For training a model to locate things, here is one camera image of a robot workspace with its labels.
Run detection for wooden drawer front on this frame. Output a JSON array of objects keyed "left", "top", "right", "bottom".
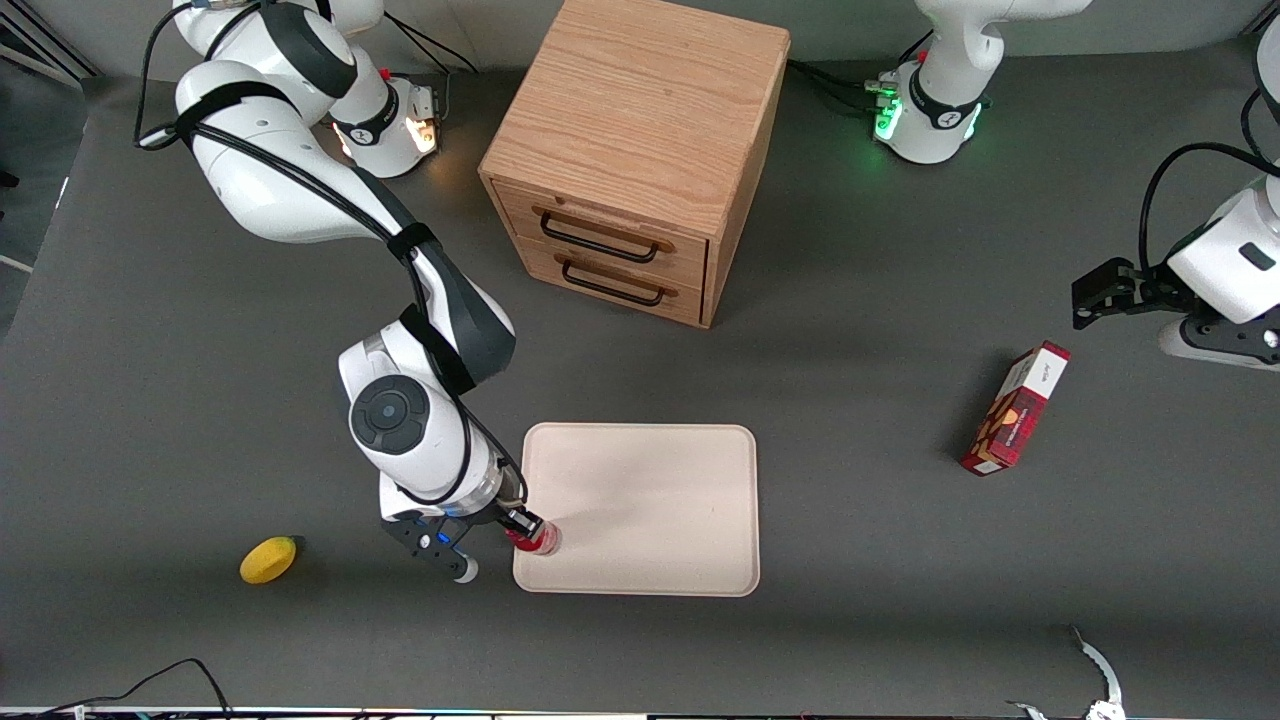
[
  {"left": 493, "top": 180, "right": 711, "bottom": 293},
  {"left": 516, "top": 238, "right": 708, "bottom": 329}
]

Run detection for black left base cables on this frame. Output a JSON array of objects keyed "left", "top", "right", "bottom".
[{"left": 786, "top": 30, "right": 933, "bottom": 117}]

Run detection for wooden drawer cabinet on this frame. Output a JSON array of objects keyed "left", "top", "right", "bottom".
[{"left": 478, "top": 0, "right": 792, "bottom": 330}]

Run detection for red cookie box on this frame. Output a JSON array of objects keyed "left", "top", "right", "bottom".
[{"left": 959, "top": 340, "right": 1072, "bottom": 477}]

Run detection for yellow lemon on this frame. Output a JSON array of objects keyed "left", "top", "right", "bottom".
[{"left": 239, "top": 536, "right": 299, "bottom": 586}]

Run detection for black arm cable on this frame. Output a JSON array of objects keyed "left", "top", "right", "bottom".
[
  {"left": 1139, "top": 88, "right": 1280, "bottom": 273},
  {"left": 134, "top": 0, "right": 477, "bottom": 507}
]

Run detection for grey metal frame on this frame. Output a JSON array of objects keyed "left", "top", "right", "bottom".
[{"left": 0, "top": 0, "right": 101, "bottom": 91}]

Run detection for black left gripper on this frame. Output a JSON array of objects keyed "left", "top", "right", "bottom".
[{"left": 1072, "top": 257, "right": 1193, "bottom": 332}]

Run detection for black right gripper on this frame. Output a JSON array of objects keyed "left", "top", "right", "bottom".
[{"left": 476, "top": 474, "right": 547, "bottom": 542}]

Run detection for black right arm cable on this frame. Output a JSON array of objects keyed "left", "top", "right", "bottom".
[{"left": 134, "top": 0, "right": 477, "bottom": 507}]

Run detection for black right base cables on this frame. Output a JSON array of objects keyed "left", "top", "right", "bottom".
[{"left": 382, "top": 12, "right": 482, "bottom": 77}]

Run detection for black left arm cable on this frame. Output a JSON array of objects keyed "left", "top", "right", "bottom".
[{"left": 1139, "top": 88, "right": 1280, "bottom": 273}]

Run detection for black metal drawer handle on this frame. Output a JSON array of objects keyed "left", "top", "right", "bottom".
[
  {"left": 554, "top": 254, "right": 680, "bottom": 309},
  {"left": 532, "top": 204, "right": 677, "bottom": 267}
]

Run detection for small red coke bottle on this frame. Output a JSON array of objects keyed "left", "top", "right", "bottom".
[{"left": 505, "top": 520, "right": 563, "bottom": 557}]

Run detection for thin black table cable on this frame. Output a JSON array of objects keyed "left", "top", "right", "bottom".
[{"left": 0, "top": 657, "right": 236, "bottom": 720}]

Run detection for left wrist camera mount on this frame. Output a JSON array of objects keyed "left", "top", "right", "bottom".
[{"left": 1157, "top": 312, "right": 1280, "bottom": 373}]

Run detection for black base cables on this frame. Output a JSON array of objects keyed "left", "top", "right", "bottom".
[
  {"left": 382, "top": 12, "right": 482, "bottom": 77},
  {"left": 786, "top": 30, "right": 933, "bottom": 117}
]

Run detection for white curved plastic strip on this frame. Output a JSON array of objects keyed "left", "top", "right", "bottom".
[{"left": 1005, "top": 625, "right": 1127, "bottom": 720}]

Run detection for beige rectangular tray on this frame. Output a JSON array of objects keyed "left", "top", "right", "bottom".
[{"left": 512, "top": 422, "right": 762, "bottom": 598}]

